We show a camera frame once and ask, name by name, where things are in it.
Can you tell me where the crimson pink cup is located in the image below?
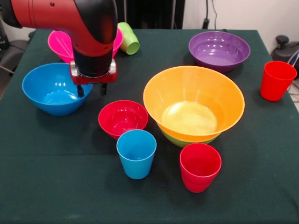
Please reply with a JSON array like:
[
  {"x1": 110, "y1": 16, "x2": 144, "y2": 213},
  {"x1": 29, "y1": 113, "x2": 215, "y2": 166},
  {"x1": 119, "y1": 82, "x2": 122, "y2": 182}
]
[{"x1": 179, "y1": 142, "x2": 222, "y2": 193}]

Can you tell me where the large magenta bowl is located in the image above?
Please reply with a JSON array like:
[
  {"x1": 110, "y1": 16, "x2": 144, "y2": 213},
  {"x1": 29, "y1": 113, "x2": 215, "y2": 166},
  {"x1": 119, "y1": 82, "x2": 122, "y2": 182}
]
[{"x1": 47, "y1": 27, "x2": 124, "y2": 63}]

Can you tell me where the small crimson pink bowl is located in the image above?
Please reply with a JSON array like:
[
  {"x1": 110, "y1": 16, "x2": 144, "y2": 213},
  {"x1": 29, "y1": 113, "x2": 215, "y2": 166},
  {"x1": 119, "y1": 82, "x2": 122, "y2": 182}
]
[{"x1": 98, "y1": 99, "x2": 149, "y2": 140}]

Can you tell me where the green cup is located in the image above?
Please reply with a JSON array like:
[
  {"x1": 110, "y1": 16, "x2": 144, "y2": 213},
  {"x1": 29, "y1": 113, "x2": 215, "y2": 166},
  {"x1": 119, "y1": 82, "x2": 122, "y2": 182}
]
[{"x1": 117, "y1": 22, "x2": 140, "y2": 56}]

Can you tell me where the red cup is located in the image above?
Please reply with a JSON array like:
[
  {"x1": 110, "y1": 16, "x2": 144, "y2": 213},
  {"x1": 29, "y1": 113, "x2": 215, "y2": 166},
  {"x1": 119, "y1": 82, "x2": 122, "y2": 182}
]
[{"x1": 260, "y1": 61, "x2": 298, "y2": 102}]

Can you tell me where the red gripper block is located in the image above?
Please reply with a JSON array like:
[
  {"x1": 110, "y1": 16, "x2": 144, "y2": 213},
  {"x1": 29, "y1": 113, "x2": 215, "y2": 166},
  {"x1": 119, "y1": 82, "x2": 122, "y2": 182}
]
[{"x1": 71, "y1": 69, "x2": 117, "y2": 98}]

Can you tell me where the green bowl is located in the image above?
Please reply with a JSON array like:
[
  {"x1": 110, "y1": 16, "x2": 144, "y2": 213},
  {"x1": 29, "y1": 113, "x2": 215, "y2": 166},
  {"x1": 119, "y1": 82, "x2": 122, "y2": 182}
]
[{"x1": 161, "y1": 130, "x2": 219, "y2": 148}]

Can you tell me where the blue cup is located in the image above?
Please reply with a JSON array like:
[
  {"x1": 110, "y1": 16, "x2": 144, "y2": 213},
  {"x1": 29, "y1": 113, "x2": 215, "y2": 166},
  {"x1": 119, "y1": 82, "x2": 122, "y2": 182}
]
[{"x1": 116, "y1": 129, "x2": 157, "y2": 180}]

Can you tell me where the blue bowl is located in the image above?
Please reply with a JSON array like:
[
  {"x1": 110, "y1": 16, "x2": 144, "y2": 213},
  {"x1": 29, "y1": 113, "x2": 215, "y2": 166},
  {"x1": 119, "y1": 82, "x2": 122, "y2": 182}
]
[{"x1": 22, "y1": 63, "x2": 93, "y2": 116}]

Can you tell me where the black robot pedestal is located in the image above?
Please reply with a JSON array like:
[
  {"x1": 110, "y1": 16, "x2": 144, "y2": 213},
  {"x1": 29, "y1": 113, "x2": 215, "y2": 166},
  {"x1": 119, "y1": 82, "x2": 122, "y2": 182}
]
[{"x1": 121, "y1": 0, "x2": 185, "y2": 30}]

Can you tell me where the dark green tablecloth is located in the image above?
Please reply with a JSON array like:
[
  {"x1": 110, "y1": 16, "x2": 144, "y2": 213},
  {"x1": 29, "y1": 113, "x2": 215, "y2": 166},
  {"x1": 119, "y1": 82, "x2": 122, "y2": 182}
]
[{"x1": 0, "y1": 27, "x2": 299, "y2": 224}]

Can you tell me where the black hanging cable with plug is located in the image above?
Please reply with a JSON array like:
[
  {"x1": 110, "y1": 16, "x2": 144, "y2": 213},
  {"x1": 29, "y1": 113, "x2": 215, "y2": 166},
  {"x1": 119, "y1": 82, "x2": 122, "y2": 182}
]
[{"x1": 202, "y1": 0, "x2": 218, "y2": 30}]

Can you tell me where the purple bowl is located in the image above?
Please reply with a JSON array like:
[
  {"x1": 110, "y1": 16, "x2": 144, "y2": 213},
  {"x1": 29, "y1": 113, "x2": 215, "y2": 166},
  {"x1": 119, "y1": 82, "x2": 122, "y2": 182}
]
[{"x1": 188, "y1": 31, "x2": 251, "y2": 72}]

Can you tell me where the large orange bowl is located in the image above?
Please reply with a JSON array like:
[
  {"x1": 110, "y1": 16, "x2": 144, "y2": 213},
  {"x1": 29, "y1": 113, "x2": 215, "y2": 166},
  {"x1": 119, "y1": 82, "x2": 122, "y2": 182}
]
[{"x1": 142, "y1": 65, "x2": 245, "y2": 142}]

